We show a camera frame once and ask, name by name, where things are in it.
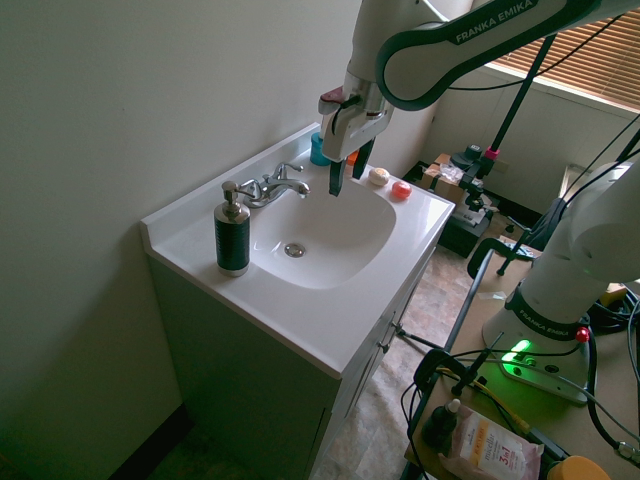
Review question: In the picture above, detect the red wrist camera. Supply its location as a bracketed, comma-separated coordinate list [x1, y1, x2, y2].
[318, 85, 361, 114]

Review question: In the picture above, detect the dark dropper bottle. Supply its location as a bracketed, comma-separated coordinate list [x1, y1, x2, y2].
[421, 398, 462, 456]

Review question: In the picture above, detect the cardboard box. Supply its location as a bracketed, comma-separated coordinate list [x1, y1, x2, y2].
[419, 153, 469, 207]

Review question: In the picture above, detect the yellow cable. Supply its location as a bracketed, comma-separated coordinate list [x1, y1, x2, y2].
[434, 367, 531, 434]

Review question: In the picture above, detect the blue plastic cup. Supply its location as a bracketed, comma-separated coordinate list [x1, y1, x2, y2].
[309, 131, 332, 167]

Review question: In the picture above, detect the black cable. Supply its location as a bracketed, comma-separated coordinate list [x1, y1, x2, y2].
[582, 294, 640, 464]

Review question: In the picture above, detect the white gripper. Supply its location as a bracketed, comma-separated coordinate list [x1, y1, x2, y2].
[318, 106, 392, 198]

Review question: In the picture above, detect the grey vanity cabinet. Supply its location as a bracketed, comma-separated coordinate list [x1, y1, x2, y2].
[145, 238, 441, 480]

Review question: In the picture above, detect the pink wipes packet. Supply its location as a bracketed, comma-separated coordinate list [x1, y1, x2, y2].
[437, 405, 545, 480]

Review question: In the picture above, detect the wooden window blind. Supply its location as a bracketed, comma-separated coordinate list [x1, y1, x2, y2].
[486, 6, 640, 113]

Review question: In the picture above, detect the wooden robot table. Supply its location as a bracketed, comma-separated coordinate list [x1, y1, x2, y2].
[403, 247, 640, 480]

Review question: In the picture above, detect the black chrome soap dispenser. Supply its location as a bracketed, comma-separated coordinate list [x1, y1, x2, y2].
[213, 181, 252, 278]

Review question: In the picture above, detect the black screw clamp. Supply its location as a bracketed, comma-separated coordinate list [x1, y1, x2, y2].
[413, 330, 505, 396]

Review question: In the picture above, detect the white sink vanity top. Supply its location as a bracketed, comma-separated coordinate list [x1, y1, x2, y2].
[140, 121, 457, 379]

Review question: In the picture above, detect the chrome cabinet handle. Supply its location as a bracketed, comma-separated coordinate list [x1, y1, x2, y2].
[378, 322, 405, 351]

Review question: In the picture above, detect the black camera stand pole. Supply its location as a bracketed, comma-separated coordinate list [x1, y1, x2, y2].
[485, 34, 555, 174]

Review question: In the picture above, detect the chrome two-handle faucet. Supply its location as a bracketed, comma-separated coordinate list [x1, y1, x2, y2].
[236, 162, 312, 209]

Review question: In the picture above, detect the black C-clamp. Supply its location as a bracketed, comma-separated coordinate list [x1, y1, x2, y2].
[467, 237, 544, 281]

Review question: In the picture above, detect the black equipment case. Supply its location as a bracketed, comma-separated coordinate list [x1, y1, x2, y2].
[437, 197, 501, 259]

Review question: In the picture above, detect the yellow round object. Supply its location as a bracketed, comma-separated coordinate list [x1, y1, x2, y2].
[548, 454, 611, 480]

